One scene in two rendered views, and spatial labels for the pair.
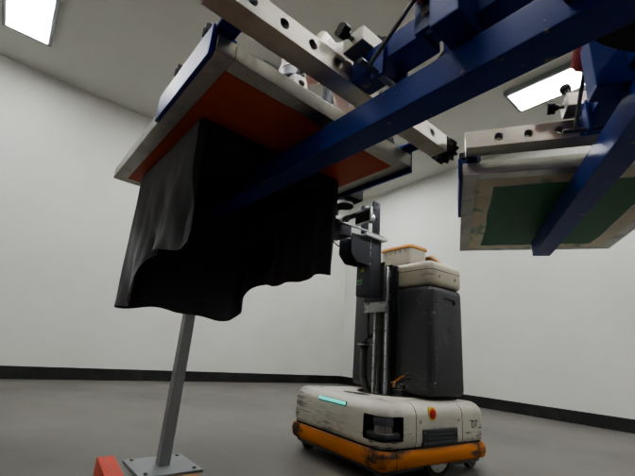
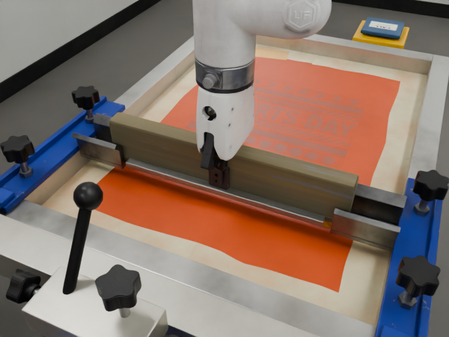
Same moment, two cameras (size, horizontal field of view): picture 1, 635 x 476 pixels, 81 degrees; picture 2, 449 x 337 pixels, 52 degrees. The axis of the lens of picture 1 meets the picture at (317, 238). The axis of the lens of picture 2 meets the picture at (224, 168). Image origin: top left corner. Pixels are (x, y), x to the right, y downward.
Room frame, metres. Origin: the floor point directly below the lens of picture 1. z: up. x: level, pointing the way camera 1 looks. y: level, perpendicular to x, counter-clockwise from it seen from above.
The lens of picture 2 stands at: (0.64, -0.36, 1.45)
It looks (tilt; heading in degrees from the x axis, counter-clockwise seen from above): 40 degrees down; 63
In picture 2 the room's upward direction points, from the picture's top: straight up
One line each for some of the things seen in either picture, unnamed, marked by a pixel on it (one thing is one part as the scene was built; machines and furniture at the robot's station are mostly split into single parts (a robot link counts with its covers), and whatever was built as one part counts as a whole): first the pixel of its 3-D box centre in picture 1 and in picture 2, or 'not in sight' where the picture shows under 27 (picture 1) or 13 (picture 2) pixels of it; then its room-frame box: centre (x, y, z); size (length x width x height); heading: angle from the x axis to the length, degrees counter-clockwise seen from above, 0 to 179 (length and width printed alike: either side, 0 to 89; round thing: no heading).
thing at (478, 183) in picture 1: (557, 174); not in sight; (1.06, -0.76, 1.05); 1.08 x 0.61 x 0.23; 159
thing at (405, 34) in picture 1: (393, 58); not in sight; (0.59, -0.12, 1.02); 0.17 x 0.06 x 0.05; 39
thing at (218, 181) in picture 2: not in sight; (215, 174); (0.85, 0.09, 1.03); 0.03 x 0.03 x 0.07; 39
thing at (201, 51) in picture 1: (191, 83); (65, 158); (0.67, 0.30, 0.98); 0.30 x 0.05 x 0.07; 39
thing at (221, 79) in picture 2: (294, 76); (222, 67); (0.87, 0.10, 1.18); 0.09 x 0.07 x 0.03; 39
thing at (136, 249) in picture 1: (158, 224); not in sight; (0.94, 0.43, 0.74); 0.46 x 0.04 x 0.42; 39
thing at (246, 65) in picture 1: (248, 167); (268, 124); (1.03, 0.23, 0.97); 0.79 x 0.58 x 0.04; 39
